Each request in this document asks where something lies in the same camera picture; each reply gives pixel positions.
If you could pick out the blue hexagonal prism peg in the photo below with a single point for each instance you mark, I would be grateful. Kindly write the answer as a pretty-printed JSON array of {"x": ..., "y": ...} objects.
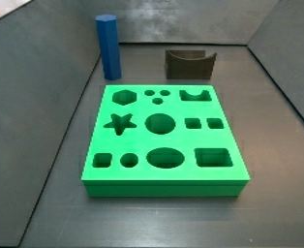
[{"x": 107, "y": 31}]

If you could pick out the green shape-sorting board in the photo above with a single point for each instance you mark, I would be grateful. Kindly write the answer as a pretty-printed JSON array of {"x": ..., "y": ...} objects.
[{"x": 163, "y": 144}]

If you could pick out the black curved holder stand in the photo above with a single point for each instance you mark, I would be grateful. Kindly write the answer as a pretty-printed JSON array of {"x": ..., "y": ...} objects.
[{"x": 188, "y": 64}]

